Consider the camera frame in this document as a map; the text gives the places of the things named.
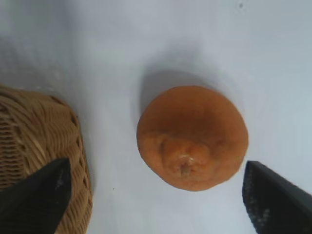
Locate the woven wicker basket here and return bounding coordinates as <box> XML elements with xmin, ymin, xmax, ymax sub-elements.
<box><xmin>0</xmin><ymin>84</ymin><xmax>94</xmax><ymax>234</ymax></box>

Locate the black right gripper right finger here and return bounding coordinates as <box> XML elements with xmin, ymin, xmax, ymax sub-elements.
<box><xmin>241</xmin><ymin>160</ymin><xmax>312</xmax><ymax>234</ymax></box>

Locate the knobbly orange fruit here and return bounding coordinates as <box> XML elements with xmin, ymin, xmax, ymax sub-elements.
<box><xmin>136</xmin><ymin>85</ymin><xmax>249</xmax><ymax>192</ymax></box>

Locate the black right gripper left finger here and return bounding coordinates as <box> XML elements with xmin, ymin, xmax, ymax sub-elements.
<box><xmin>0</xmin><ymin>157</ymin><xmax>73</xmax><ymax>234</ymax></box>

